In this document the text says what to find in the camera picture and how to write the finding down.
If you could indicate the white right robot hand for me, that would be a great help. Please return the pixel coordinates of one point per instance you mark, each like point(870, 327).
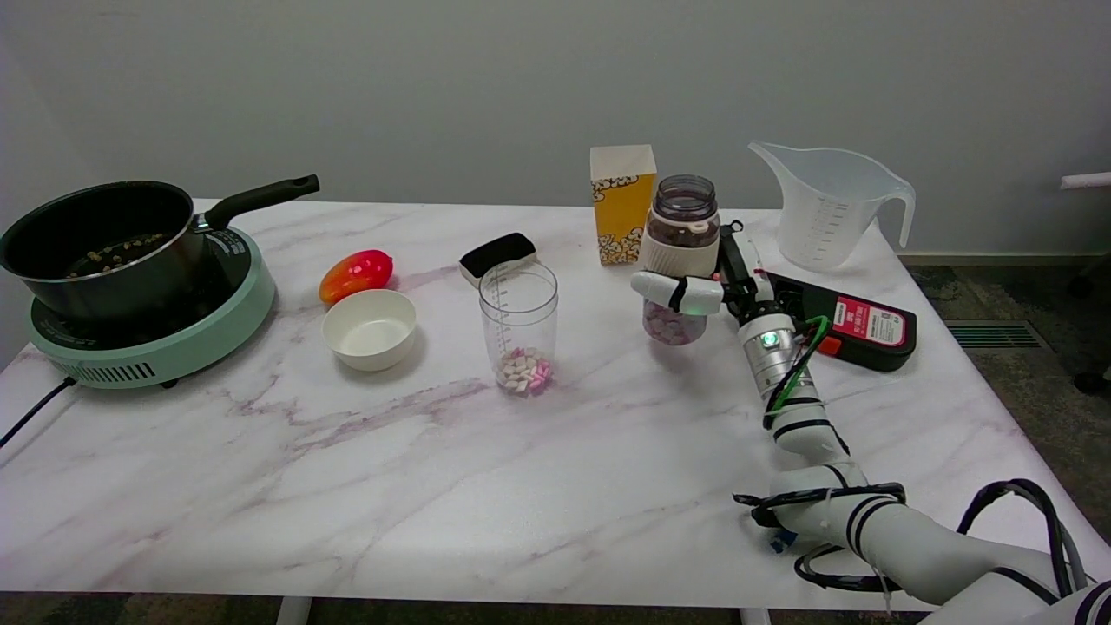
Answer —
point(686, 295)

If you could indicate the clear bottle with beige sleeve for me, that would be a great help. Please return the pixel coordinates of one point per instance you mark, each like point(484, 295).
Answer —
point(681, 247)

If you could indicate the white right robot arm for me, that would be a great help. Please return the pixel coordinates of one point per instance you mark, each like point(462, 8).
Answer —
point(911, 542)

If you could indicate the purple white candy heap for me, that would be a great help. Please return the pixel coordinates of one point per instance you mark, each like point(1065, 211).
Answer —
point(673, 328)

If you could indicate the yellow popcorn box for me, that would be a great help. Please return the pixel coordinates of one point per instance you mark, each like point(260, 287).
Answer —
point(623, 204)

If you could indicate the translucent plastic measuring jug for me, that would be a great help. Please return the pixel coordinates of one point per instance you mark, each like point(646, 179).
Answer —
point(825, 213)

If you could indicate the clear graduated plastic tumbler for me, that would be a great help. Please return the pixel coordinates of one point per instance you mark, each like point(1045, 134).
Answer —
point(519, 312)

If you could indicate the pink white candy heap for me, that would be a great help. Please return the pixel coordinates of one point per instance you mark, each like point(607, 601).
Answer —
point(525, 371)

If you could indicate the black power strip red label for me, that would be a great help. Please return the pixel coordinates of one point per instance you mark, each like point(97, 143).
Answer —
point(868, 334)

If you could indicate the black and white sponge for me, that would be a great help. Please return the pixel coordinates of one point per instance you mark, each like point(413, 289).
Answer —
point(496, 253)

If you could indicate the floor vent grille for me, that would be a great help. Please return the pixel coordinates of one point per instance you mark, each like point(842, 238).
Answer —
point(996, 335)

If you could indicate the white bowl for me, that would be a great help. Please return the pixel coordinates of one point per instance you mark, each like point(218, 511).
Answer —
point(371, 330)

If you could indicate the white table leg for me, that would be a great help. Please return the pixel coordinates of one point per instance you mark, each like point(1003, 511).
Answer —
point(755, 616)
point(293, 611)

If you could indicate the red orange mango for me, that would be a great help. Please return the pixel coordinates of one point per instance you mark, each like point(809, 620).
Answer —
point(356, 273)

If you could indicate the white pipe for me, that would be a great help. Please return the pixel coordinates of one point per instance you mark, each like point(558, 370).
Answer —
point(1089, 180)

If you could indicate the mint green induction cooker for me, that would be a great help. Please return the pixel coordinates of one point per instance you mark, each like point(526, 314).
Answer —
point(217, 321)

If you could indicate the popcorn kernels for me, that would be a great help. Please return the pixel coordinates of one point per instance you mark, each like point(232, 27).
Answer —
point(117, 252)

